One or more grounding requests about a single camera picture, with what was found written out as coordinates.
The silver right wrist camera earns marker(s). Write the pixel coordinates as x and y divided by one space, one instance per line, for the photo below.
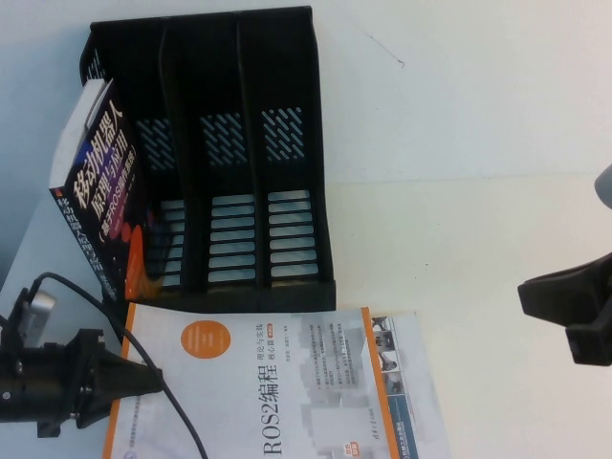
605 189

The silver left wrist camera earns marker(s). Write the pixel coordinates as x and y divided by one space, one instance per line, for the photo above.
42 311

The dark mobile robot book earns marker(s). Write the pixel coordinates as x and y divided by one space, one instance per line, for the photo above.
102 191

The black plastic book stand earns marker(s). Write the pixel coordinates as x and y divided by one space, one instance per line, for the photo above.
287 62

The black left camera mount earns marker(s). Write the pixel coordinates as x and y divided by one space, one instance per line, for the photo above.
14 320

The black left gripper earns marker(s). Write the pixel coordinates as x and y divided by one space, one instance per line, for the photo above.
72 382

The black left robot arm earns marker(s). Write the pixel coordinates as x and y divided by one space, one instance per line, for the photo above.
19 387

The white car suspension book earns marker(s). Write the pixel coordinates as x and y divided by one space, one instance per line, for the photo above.
421 397

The white orange ROS2 book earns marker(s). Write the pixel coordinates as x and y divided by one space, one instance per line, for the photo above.
248 382

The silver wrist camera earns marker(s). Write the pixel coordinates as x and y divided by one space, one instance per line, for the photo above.
42 311
605 189

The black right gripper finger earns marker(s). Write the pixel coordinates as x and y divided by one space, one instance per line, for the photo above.
559 291
593 339

